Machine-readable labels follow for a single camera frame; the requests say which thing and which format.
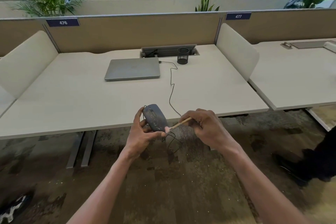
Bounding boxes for white rounded side divider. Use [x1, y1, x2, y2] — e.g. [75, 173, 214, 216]
[0, 30, 59, 100]
[215, 23, 260, 82]

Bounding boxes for silver closed laptop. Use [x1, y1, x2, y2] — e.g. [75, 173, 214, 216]
[104, 57, 161, 81]

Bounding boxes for grey metal desk legs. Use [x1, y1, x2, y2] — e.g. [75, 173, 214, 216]
[65, 130, 97, 169]

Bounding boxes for dark grey computer mouse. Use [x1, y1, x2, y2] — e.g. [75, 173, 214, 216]
[142, 104, 169, 132]

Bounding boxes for person's right hand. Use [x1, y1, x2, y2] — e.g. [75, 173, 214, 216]
[180, 108, 241, 157]

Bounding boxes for black mesh pen holder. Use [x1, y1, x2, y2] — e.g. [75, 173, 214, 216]
[177, 47, 190, 65]

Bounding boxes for white metal desk foot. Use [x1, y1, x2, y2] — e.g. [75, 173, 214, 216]
[305, 108, 332, 132]

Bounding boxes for black mouse cable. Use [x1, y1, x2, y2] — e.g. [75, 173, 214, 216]
[158, 61, 183, 155]

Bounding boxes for person's left forearm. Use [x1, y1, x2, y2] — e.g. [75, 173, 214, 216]
[66, 146, 138, 224]

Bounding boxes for dark blue number label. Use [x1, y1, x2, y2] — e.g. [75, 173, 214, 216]
[225, 12, 252, 20]
[46, 18, 80, 27]

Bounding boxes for beige desk partition panel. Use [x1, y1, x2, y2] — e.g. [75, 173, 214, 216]
[43, 12, 221, 54]
[0, 18, 54, 57]
[222, 9, 336, 45]

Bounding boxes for black and white sneaker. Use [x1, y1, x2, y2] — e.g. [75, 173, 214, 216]
[0, 192, 35, 224]

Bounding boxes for pink-tipped wooden cotton swab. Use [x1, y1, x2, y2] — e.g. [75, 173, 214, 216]
[164, 117, 192, 131]

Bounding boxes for white rounded object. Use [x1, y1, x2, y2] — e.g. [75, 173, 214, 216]
[323, 42, 336, 54]

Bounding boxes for person's right forearm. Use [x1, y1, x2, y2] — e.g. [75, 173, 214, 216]
[217, 142, 317, 224]

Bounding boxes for person's left hand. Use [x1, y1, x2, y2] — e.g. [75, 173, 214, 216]
[125, 107, 167, 160]

